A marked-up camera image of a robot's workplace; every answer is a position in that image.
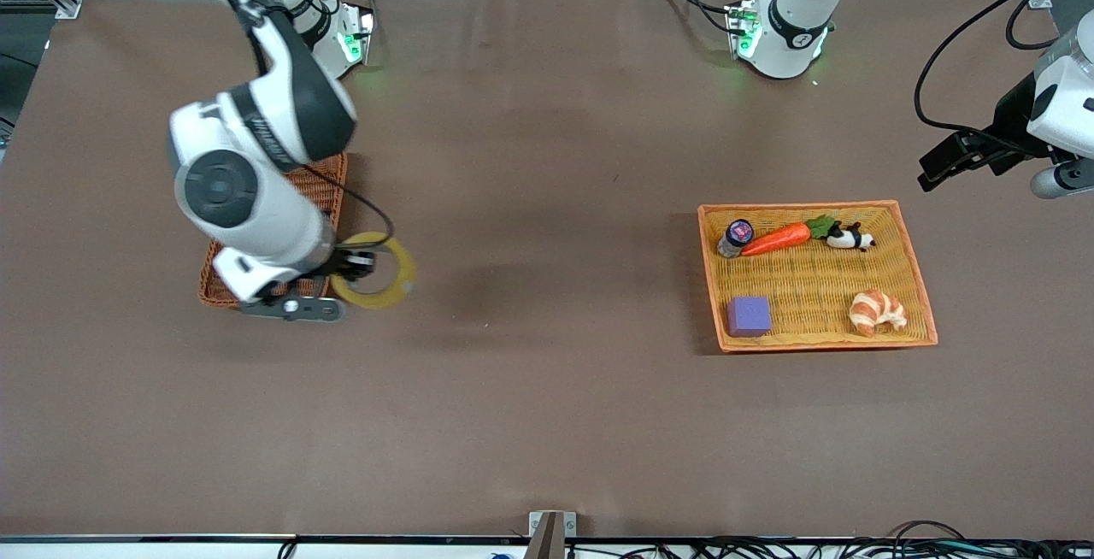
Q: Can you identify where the yellow clear tape roll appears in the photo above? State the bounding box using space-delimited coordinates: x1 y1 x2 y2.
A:
329 232 418 310

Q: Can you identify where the brown wicker basket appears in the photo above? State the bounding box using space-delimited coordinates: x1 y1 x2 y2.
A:
198 151 349 310

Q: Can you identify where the orange wicker basket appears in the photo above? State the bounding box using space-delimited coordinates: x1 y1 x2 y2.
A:
697 200 939 354

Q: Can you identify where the black white panda toy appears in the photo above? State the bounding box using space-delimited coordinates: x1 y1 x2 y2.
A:
826 221 877 253

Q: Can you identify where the toy croissant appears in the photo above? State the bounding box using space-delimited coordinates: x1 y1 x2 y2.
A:
848 289 909 338

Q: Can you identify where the orange toy carrot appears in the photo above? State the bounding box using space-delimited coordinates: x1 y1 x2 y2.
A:
740 215 840 258

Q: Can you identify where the small jar pink lid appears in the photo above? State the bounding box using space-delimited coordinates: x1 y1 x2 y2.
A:
716 218 756 260

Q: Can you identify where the purple foam cube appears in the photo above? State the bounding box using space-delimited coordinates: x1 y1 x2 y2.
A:
726 296 773 338

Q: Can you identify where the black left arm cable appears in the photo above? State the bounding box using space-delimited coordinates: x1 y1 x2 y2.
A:
915 0 1073 158

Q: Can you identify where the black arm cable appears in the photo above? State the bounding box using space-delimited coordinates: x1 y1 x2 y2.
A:
184 0 396 245
915 0 1073 158

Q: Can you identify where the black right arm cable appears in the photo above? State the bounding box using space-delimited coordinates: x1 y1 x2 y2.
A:
184 0 396 245

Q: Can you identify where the white table edge rail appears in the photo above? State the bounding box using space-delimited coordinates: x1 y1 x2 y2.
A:
0 533 1094 559

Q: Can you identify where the grey metal camera post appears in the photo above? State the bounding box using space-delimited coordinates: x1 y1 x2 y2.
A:
528 510 578 559

